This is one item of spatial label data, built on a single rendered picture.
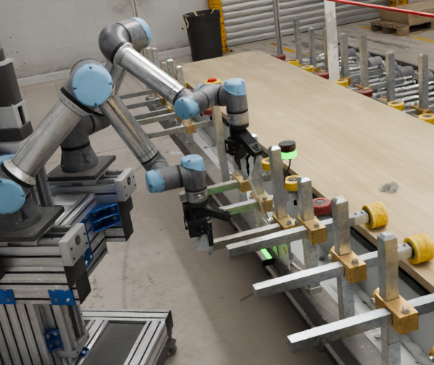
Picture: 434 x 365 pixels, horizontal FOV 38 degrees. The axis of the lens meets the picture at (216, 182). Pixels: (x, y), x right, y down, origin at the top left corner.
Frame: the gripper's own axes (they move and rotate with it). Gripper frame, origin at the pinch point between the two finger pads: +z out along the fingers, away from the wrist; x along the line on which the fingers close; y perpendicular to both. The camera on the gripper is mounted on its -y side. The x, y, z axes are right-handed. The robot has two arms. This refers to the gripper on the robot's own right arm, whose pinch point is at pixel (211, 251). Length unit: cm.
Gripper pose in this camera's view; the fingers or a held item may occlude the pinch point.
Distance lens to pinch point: 219.0
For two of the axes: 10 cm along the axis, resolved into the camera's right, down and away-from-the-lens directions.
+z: 1.2, 9.2, 3.7
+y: -9.6, 2.1, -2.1
